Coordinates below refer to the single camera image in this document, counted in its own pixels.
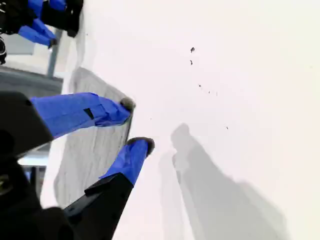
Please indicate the grey steel post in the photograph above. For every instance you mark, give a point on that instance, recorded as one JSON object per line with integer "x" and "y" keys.
{"x": 53, "y": 57}

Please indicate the grey striped towel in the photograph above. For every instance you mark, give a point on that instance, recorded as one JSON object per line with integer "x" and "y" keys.
{"x": 87, "y": 155}

